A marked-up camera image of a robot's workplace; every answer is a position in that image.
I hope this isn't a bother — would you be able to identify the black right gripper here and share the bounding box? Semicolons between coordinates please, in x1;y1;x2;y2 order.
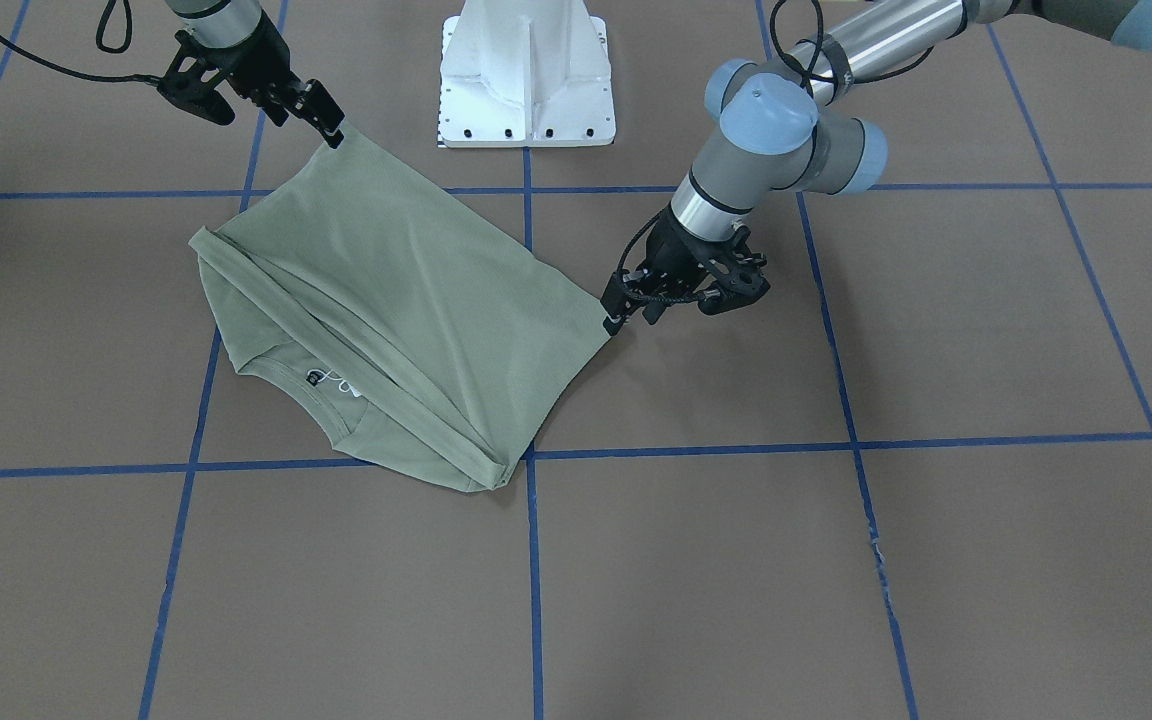
156;26;344;149

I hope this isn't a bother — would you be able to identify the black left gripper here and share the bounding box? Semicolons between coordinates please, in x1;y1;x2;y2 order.
602;209;771;338

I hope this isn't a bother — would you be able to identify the olive green long-sleeve shirt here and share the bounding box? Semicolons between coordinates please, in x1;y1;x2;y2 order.
189;124;609;493

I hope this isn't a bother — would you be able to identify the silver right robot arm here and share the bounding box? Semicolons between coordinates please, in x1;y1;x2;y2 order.
156;1;346;149

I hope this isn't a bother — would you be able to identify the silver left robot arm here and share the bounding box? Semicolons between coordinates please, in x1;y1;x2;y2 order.
602;1;1152;334

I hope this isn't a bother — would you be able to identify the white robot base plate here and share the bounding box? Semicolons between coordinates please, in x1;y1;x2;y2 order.
435;1;617;149

